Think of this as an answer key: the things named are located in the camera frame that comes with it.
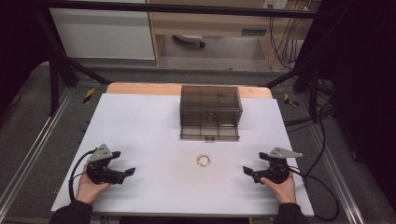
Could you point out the person's left hand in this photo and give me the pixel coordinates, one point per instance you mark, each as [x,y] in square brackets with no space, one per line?
[88,191]

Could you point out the white wall socket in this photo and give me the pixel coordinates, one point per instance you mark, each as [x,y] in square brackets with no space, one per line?
[275,3]

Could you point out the wooden table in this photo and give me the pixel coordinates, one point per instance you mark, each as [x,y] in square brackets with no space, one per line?
[140,88]

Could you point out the white table mat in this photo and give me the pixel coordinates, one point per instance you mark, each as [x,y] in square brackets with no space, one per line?
[162,180]

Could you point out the black metal crossbar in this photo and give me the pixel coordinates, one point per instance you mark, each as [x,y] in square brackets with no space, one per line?
[174,8]

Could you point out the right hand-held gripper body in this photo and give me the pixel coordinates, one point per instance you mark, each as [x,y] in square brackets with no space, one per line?
[277,172]

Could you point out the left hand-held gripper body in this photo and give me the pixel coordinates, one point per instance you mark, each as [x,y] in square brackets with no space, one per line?
[100,174]

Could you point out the light wooden desk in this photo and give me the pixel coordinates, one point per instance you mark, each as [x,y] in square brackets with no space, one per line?
[211,23]

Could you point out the black curtain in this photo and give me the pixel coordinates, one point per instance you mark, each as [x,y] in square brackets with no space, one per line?
[364,93]
[18,40]

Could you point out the black metal stand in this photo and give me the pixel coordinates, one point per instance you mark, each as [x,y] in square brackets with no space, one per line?
[56,71]
[306,77]

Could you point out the person's right hand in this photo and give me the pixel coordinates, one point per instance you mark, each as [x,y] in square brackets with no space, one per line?
[283,189]

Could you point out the aluminium floor rail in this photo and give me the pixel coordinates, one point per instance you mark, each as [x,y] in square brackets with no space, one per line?
[34,146]
[337,174]

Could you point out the white cabinet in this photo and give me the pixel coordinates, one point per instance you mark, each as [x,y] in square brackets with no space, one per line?
[102,34]

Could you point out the yellow black striped tape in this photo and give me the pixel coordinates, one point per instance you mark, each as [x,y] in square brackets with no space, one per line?
[89,95]
[290,100]

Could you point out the smoky transparent drawer box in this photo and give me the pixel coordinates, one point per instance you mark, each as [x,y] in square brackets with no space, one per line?
[210,105]

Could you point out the office chair base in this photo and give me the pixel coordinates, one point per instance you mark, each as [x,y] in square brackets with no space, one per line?
[190,39]

